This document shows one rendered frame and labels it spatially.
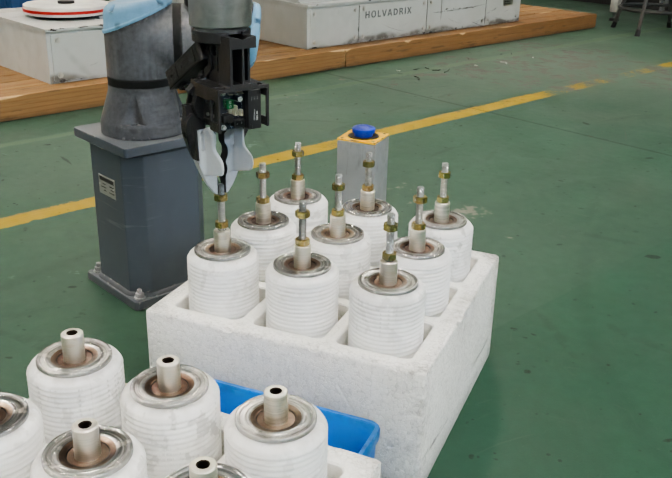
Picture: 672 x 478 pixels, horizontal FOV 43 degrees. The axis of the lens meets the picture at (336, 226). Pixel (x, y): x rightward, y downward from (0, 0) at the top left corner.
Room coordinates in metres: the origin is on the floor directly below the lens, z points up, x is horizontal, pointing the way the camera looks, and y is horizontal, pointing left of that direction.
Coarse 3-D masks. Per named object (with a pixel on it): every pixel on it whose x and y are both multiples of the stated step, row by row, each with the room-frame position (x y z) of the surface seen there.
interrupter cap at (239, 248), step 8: (208, 240) 1.07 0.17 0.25; (232, 240) 1.07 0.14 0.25; (240, 240) 1.07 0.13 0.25; (200, 248) 1.04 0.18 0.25; (208, 248) 1.04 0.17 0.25; (232, 248) 1.05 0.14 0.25; (240, 248) 1.04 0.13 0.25; (248, 248) 1.04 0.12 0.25; (200, 256) 1.01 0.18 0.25; (208, 256) 1.01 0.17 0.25; (216, 256) 1.01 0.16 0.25; (224, 256) 1.01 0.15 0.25; (232, 256) 1.01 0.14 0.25; (240, 256) 1.01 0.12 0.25
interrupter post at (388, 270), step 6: (384, 264) 0.94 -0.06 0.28; (390, 264) 0.94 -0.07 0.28; (396, 264) 0.94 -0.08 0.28; (384, 270) 0.94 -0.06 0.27; (390, 270) 0.94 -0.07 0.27; (396, 270) 0.95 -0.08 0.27; (384, 276) 0.94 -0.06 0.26; (390, 276) 0.94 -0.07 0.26; (396, 276) 0.95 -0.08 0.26; (384, 282) 0.94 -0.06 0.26; (390, 282) 0.94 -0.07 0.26; (396, 282) 0.95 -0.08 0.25
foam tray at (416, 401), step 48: (480, 288) 1.10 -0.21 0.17; (192, 336) 0.97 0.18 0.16; (240, 336) 0.94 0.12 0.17; (288, 336) 0.94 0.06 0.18; (336, 336) 0.94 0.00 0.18; (432, 336) 0.94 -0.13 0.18; (480, 336) 1.13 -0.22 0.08; (240, 384) 0.94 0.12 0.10; (288, 384) 0.92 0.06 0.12; (336, 384) 0.89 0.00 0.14; (384, 384) 0.87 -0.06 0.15; (432, 384) 0.88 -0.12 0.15; (384, 432) 0.87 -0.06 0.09; (432, 432) 0.90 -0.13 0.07
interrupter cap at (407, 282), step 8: (368, 272) 0.97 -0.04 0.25; (376, 272) 0.97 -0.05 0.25; (400, 272) 0.98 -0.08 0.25; (408, 272) 0.97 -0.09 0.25; (360, 280) 0.95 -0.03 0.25; (368, 280) 0.95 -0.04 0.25; (376, 280) 0.96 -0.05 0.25; (400, 280) 0.96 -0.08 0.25; (408, 280) 0.95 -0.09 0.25; (416, 280) 0.95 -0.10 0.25; (368, 288) 0.92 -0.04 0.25; (376, 288) 0.93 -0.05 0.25; (384, 288) 0.93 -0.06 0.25; (392, 288) 0.93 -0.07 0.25; (400, 288) 0.93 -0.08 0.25; (408, 288) 0.93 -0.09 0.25; (416, 288) 0.93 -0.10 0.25
